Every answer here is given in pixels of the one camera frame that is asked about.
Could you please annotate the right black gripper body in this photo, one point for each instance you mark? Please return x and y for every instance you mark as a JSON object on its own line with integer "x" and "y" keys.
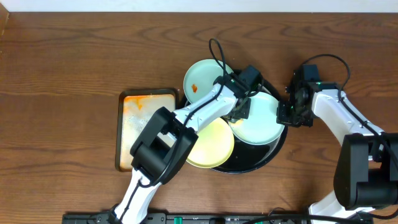
{"x": 285, "y": 114}

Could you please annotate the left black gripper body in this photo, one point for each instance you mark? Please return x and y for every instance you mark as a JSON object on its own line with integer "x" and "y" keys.
{"x": 240, "y": 112}

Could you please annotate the green yellow sponge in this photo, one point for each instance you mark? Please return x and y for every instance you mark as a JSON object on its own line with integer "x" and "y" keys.
{"x": 237, "y": 122}

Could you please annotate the mint plate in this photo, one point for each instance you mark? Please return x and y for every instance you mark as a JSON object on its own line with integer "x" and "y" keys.
{"x": 261, "y": 127}
{"x": 199, "y": 79}

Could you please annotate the yellow plate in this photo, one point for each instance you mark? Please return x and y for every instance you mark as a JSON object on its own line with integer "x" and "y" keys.
{"x": 214, "y": 145}

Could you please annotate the black rectangular soapy tray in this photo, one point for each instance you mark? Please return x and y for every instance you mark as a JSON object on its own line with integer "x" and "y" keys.
{"x": 135, "y": 108}

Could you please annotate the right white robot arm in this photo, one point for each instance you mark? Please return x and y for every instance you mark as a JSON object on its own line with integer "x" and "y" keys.
{"x": 365, "y": 178}

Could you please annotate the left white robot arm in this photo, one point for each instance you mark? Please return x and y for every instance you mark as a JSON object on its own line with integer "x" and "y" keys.
{"x": 164, "y": 144}

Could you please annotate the black round tray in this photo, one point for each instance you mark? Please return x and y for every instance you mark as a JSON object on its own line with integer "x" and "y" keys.
{"x": 245, "y": 157}

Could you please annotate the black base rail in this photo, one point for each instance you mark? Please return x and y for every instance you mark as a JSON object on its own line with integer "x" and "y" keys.
{"x": 162, "y": 218}

